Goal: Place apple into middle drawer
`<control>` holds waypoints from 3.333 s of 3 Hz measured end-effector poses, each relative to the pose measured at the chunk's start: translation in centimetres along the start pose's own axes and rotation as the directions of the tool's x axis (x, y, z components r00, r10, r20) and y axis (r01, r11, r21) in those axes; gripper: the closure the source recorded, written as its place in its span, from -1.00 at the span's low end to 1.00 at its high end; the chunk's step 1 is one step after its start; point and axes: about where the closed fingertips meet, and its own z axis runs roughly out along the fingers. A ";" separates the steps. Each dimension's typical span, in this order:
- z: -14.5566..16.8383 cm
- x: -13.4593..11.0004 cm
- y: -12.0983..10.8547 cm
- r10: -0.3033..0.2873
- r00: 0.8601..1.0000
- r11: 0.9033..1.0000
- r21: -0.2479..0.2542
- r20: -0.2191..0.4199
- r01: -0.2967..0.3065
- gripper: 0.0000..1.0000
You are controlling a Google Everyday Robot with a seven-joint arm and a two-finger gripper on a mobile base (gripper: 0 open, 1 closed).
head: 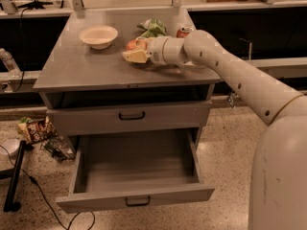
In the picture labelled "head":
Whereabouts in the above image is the clear plastic bottle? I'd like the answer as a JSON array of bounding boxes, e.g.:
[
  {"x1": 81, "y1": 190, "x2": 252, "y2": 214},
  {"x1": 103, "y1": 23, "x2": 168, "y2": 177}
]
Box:
[{"x1": 0, "y1": 48, "x2": 21, "y2": 79}]

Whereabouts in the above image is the closed grey upper drawer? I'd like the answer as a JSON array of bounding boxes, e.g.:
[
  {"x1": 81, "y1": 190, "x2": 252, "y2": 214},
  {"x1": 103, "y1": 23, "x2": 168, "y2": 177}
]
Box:
[{"x1": 47, "y1": 102, "x2": 211, "y2": 136}]

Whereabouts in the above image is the orange soda can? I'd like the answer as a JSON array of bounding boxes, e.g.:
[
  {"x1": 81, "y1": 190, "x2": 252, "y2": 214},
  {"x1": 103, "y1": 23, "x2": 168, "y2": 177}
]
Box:
[{"x1": 177, "y1": 26, "x2": 194, "y2": 38}]

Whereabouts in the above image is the dark snack bag on floor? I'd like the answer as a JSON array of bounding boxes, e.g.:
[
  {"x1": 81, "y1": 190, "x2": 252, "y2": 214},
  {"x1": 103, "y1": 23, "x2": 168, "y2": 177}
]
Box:
[{"x1": 43, "y1": 136, "x2": 75, "y2": 162}]

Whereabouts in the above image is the green chip bag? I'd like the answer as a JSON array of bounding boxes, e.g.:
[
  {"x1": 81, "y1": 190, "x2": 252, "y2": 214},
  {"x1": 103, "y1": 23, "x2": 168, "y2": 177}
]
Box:
[{"x1": 137, "y1": 18, "x2": 166, "y2": 38}]

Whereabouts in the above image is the red apple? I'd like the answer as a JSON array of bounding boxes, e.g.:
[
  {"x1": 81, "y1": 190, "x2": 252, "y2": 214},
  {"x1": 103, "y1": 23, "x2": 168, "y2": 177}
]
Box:
[{"x1": 126, "y1": 39, "x2": 147, "y2": 51}]

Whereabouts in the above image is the white paper bowl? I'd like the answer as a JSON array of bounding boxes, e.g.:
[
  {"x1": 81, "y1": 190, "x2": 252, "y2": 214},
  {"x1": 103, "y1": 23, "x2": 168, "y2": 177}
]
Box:
[{"x1": 79, "y1": 26, "x2": 118, "y2": 50}]

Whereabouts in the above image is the black floor cable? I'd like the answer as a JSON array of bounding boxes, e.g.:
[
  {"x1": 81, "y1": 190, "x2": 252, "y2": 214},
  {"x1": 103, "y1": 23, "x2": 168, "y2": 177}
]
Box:
[{"x1": 0, "y1": 144, "x2": 96, "y2": 230}]

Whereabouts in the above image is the grey drawer cabinet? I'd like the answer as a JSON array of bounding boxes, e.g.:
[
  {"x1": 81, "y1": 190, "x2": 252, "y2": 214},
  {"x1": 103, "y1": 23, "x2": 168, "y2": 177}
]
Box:
[{"x1": 34, "y1": 8, "x2": 220, "y2": 146}]

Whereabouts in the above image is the black stand leg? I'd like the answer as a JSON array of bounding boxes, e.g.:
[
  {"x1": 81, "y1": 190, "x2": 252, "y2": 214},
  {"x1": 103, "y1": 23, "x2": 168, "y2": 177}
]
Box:
[{"x1": 3, "y1": 141, "x2": 26, "y2": 212}]

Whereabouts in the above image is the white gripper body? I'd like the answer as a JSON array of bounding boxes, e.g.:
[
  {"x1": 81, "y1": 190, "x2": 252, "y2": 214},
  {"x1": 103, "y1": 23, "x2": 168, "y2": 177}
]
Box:
[{"x1": 147, "y1": 36, "x2": 169, "y2": 65}]

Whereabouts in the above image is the open grey lower drawer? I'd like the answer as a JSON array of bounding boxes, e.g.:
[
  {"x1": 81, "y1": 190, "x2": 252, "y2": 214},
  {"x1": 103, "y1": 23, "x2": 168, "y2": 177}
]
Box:
[{"x1": 57, "y1": 129, "x2": 214, "y2": 213}]

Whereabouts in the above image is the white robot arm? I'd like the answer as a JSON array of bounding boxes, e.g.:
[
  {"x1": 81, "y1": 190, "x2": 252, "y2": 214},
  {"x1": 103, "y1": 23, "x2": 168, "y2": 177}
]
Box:
[{"x1": 122, "y1": 30, "x2": 307, "y2": 230}]

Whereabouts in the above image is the white round dish on floor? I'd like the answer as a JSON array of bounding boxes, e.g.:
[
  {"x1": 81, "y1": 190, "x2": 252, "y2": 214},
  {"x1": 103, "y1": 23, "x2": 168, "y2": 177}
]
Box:
[{"x1": 0, "y1": 139, "x2": 20, "y2": 156}]

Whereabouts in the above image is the brown snack bag on floor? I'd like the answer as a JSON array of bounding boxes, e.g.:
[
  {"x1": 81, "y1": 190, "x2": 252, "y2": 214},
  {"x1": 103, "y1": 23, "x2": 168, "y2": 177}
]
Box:
[{"x1": 17, "y1": 117, "x2": 58, "y2": 144}]

